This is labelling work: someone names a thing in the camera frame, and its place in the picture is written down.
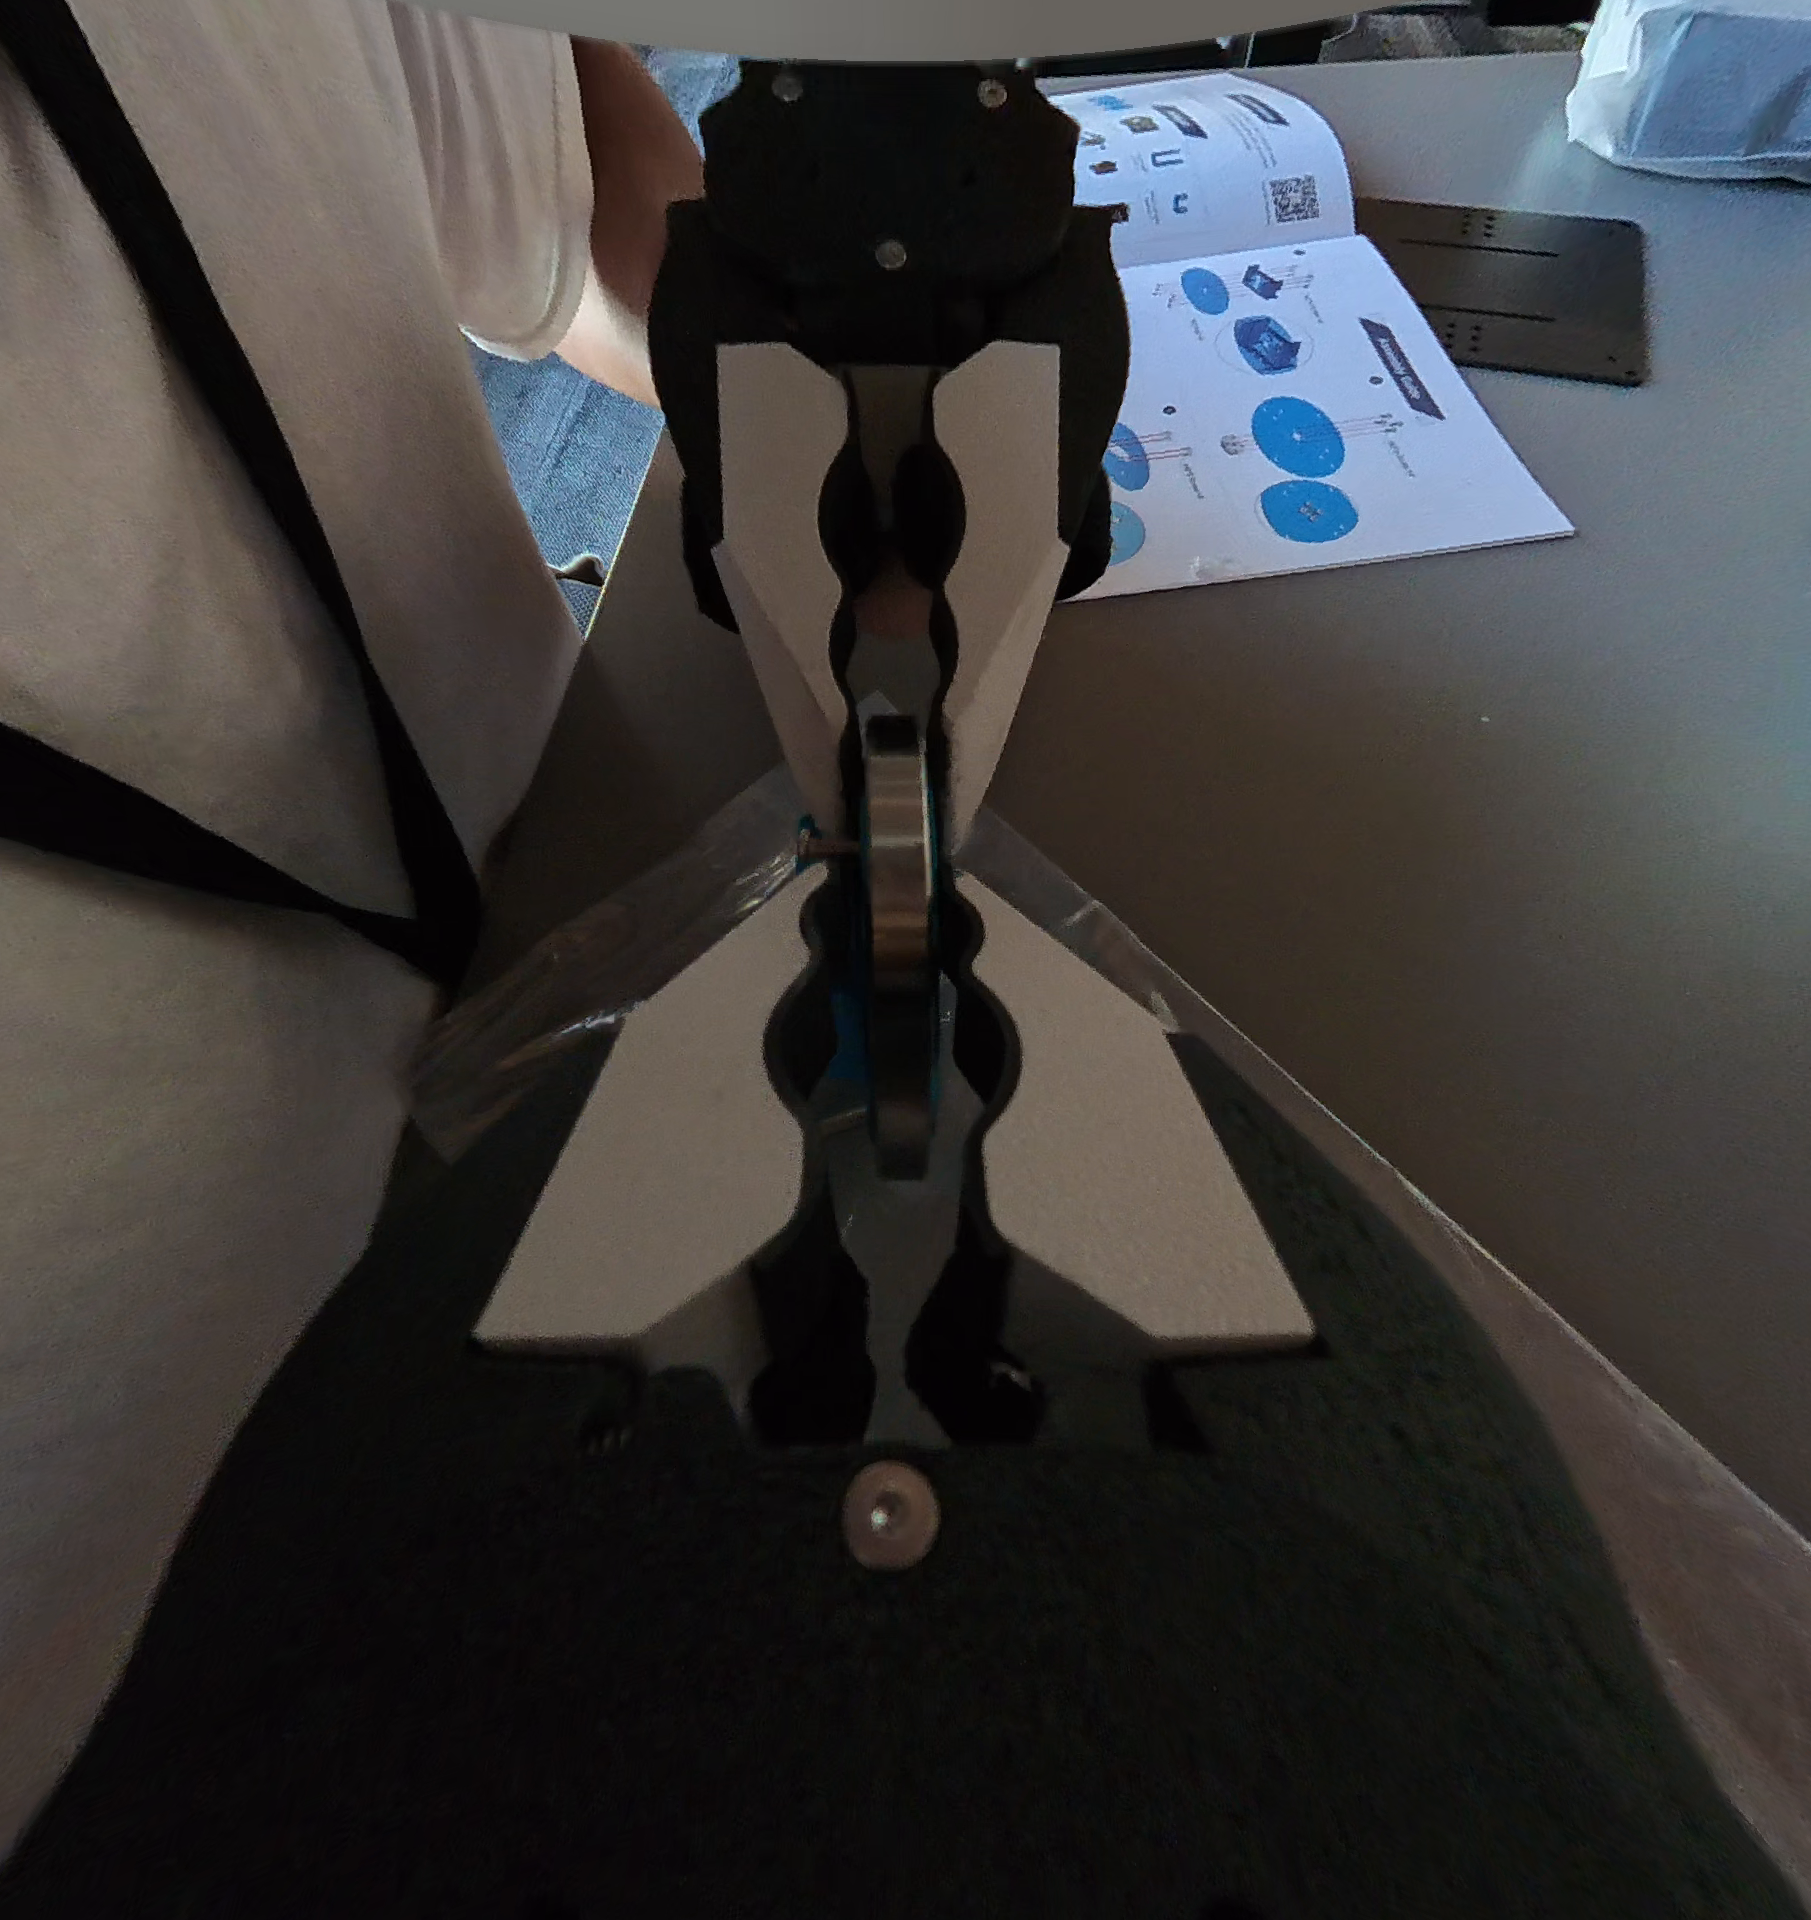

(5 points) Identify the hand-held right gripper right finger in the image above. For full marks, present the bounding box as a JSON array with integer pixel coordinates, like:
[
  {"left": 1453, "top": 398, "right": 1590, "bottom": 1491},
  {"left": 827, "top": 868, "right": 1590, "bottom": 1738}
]
[{"left": 906, "top": 870, "right": 1319, "bottom": 1448}]

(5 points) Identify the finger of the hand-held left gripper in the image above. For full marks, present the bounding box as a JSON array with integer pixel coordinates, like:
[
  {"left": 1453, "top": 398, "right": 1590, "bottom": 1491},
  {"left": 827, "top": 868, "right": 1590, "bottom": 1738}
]
[
  {"left": 714, "top": 343, "right": 884, "bottom": 824},
  {"left": 920, "top": 344, "right": 1072, "bottom": 845}
]

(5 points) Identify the grey desk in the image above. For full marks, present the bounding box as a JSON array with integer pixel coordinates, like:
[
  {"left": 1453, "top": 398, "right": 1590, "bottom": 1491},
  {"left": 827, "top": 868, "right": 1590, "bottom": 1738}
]
[{"left": 455, "top": 52, "right": 1811, "bottom": 1908}]

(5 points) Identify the blue disc with bearing ring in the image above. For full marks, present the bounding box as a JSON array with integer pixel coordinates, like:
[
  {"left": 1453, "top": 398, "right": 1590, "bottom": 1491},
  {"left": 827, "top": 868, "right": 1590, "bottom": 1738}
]
[{"left": 796, "top": 714, "right": 943, "bottom": 1184}]

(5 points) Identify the assembly instruction booklet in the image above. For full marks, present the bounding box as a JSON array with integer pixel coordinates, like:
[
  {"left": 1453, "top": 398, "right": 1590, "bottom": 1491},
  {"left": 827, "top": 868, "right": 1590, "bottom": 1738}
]
[{"left": 1061, "top": 66, "right": 1578, "bottom": 606}]

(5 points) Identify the black lanyard strap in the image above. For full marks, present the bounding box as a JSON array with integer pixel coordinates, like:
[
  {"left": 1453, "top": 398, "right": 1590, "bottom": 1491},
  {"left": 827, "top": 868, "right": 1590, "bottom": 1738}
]
[{"left": 0, "top": 0, "right": 486, "bottom": 977}]

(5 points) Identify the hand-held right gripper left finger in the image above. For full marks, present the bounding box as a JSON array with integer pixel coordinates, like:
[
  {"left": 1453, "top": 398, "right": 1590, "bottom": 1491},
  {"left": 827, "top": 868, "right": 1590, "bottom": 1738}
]
[{"left": 469, "top": 876, "right": 884, "bottom": 1448}]

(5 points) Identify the white plastic bag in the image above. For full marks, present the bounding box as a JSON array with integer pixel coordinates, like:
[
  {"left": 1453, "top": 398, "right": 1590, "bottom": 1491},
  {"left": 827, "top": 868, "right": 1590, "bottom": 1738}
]
[{"left": 1564, "top": 0, "right": 1811, "bottom": 189}]

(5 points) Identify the person's left forearm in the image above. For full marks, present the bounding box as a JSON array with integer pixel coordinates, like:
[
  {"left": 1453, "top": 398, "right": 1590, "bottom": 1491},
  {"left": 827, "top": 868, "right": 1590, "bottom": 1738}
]
[{"left": 567, "top": 38, "right": 697, "bottom": 407}]

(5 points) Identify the black perforated plate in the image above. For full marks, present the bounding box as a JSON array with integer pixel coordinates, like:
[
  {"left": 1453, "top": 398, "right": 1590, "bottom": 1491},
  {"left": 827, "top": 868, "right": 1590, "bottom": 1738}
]
[{"left": 1353, "top": 195, "right": 1657, "bottom": 389}]

